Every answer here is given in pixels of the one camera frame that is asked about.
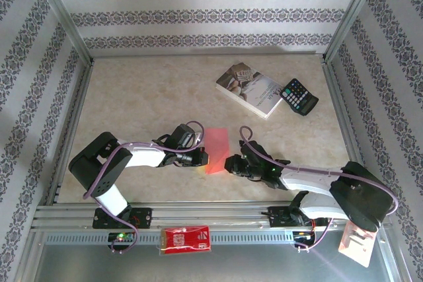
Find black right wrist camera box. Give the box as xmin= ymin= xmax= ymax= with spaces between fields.
xmin=240 ymin=141 xmax=272 ymax=164

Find small black controller board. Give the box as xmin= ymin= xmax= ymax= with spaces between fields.
xmin=293 ymin=230 xmax=315 ymax=244
xmin=108 ymin=232 xmax=137 ymax=245

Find thin aluminium table edge rail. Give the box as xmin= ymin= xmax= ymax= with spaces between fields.
xmin=89 ymin=51 xmax=328 ymax=59

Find grey sheet metal tray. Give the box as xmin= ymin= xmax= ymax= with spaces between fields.
xmin=31 ymin=242 xmax=403 ymax=282

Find pink square paper sheet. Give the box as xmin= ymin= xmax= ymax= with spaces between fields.
xmin=203 ymin=127 xmax=231 ymax=175

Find black calculator with coloured keys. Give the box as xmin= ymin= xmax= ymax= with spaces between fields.
xmin=279 ymin=78 xmax=320 ymax=117

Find pink blister pack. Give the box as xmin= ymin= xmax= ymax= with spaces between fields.
xmin=338 ymin=222 xmax=377 ymax=268

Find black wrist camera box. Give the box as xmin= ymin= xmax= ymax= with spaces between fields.
xmin=170 ymin=123 xmax=196 ymax=147
xmin=240 ymin=141 xmax=272 ymax=164

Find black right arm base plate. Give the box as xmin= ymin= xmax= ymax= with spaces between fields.
xmin=269 ymin=207 xmax=331 ymax=229

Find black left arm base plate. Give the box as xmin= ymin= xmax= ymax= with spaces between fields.
xmin=92 ymin=207 xmax=154 ymax=230

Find aluminium upright frame post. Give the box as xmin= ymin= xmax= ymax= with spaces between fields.
xmin=28 ymin=0 xmax=94 ymax=65
xmin=323 ymin=0 xmax=385 ymax=63

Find red packet in clear bag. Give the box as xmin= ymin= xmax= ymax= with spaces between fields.
xmin=157 ymin=225 xmax=212 ymax=256

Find grey slotted cable duct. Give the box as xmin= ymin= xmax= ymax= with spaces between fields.
xmin=44 ymin=231 xmax=295 ymax=246

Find paperback book with photo cover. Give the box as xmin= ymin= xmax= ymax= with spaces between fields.
xmin=215 ymin=61 xmax=287 ymax=120

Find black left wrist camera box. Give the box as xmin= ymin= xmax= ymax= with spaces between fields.
xmin=170 ymin=123 xmax=196 ymax=147

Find aluminium table side rail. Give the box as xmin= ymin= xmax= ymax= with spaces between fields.
xmin=46 ymin=59 xmax=96 ymax=205
xmin=321 ymin=59 xmax=377 ymax=203

